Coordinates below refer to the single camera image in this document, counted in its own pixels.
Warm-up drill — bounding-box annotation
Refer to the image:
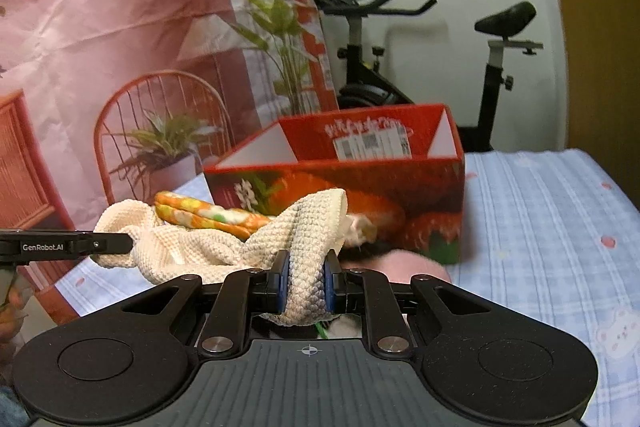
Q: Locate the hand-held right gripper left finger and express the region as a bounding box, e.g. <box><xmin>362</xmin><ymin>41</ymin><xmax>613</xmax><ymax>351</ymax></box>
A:
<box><xmin>122</xmin><ymin>251</ymin><xmax>291</xmax><ymax>358</ymax></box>

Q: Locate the black exercise bike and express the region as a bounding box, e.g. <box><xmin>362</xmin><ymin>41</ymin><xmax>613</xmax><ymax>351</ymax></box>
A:
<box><xmin>311</xmin><ymin>0</ymin><xmax>545</xmax><ymax>152</ymax></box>

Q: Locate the artificial green plant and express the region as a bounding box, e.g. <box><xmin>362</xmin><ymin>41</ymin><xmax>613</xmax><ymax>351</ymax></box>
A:
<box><xmin>227</xmin><ymin>0</ymin><xmax>335</xmax><ymax>118</ymax></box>

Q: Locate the red strawberry print box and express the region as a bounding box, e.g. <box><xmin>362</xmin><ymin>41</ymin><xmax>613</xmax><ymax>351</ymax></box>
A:
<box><xmin>202</xmin><ymin>103</ymin><xmax>467</xmax><ymax>265</ymax></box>

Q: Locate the cream knit cloth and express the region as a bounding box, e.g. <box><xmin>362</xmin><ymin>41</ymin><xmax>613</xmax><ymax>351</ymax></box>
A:
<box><xmin>94</xmin><ymin>188</ymin><xmax>351</xmax><ymax>328</ymax></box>

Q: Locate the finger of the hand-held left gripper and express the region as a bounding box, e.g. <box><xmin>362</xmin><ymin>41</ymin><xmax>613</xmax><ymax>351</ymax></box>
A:
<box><xmin>0</xmin><ymin>229</ymin><xmax>134</xmax><ymax>267</ymax></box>

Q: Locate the white soft cloth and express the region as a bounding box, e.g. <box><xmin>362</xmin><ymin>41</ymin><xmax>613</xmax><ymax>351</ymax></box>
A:
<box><xmin>342</xmin><ymin>212</ymin><xmax>378</xmax><ymax>248</ymax></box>

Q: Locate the brown wooden door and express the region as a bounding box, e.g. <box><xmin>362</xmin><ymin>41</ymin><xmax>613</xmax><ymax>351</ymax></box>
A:
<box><xmin>532</xmin><ymin>0</ymin><xmax>640</xmax><ymax>152</ymax></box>

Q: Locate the orange yellow floral cloth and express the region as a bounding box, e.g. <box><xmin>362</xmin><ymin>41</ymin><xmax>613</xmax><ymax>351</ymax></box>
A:
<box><xmin>153</xmin><ymin>191</ymin><xmax>273</xmax><ymax>240</ymax></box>

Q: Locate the pink soft cloth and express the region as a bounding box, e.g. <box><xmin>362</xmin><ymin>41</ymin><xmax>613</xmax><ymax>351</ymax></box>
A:
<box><xmin>372</xmin><ymin>249</ymin><xmax>453</xmax><ymax>288</ymax></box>

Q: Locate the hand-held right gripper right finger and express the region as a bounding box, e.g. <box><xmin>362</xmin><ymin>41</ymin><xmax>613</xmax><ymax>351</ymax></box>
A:
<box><xmin>322</xmin><ymin>252</ymin><xmax>483</xmax><ymax>358</ymax></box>

